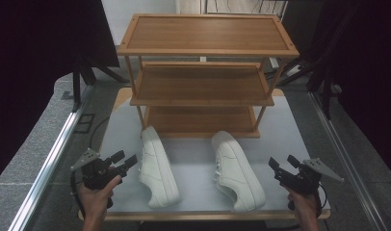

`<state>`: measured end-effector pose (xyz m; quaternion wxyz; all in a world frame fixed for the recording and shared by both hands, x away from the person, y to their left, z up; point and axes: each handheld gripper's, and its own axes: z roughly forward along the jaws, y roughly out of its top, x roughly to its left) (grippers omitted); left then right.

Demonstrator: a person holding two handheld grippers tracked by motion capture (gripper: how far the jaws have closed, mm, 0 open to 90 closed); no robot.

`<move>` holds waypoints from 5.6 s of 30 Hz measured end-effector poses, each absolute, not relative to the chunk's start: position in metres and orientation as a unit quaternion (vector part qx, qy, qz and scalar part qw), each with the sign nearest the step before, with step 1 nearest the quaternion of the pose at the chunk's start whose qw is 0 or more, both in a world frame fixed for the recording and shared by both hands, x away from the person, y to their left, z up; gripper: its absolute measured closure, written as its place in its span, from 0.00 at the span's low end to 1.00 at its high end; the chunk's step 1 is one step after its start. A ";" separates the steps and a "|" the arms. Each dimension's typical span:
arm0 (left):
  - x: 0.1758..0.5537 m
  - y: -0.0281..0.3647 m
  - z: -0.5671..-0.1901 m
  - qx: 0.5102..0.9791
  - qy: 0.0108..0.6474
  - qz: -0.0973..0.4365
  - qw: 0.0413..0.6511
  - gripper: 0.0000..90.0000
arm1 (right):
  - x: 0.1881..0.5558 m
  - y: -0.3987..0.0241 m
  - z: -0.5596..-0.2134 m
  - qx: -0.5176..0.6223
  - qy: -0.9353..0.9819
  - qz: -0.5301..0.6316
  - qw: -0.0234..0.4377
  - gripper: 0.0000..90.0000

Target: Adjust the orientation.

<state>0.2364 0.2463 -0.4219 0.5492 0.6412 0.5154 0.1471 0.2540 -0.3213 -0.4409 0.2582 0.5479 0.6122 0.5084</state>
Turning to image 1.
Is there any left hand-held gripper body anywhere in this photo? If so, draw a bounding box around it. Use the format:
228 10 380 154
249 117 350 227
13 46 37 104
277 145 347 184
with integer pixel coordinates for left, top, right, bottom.
70 147 127 191

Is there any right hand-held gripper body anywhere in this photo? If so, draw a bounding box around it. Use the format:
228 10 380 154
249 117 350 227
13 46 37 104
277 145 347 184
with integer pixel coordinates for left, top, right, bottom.
274 157 345 195

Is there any white sneaker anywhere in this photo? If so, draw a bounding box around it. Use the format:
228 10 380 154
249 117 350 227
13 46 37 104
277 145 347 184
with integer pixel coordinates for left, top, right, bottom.
211 130 267 213
138 125 182 209

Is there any wooden three-tier shoe rack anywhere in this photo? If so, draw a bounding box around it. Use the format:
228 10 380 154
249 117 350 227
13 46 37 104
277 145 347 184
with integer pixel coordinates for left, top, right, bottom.
116 13 300 140

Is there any person's right hand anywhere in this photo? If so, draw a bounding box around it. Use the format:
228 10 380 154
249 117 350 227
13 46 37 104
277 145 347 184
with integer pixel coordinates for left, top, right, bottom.
284 186 321 223

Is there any person's left hand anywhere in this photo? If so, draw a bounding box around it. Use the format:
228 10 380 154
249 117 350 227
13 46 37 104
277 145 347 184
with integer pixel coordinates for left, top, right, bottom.
77 174 122 222

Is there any black floor plate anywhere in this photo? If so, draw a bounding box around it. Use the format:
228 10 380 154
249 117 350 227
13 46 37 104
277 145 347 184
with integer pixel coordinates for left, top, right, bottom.
73 113 95 135

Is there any black metal stand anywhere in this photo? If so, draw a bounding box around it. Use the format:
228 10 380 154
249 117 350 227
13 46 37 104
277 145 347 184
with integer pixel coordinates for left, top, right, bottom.
71 56 129 113
275 54 333 120

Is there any dark curtain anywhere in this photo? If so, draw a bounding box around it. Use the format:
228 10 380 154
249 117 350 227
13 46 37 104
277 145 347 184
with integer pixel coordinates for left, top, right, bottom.
0 0 120 186
281 0 391 181

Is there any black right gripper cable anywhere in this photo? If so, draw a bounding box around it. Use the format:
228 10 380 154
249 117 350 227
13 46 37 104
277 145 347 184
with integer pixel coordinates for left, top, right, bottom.
316 182 328 219

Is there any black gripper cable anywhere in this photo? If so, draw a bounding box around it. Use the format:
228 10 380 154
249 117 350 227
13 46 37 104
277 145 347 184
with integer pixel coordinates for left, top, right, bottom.
316 182 328 219
69 170 86 219

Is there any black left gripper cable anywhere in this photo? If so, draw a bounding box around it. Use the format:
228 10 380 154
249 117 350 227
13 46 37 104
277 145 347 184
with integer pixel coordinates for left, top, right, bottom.
69 170 86 219

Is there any black floor cable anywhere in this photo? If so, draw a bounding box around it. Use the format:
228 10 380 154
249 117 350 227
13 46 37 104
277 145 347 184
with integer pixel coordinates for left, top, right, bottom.
89 116 111 152

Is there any silver metal rail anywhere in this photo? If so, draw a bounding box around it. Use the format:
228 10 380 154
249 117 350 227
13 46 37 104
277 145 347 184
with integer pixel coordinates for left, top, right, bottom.
307 90 389 231
9 86 95 231

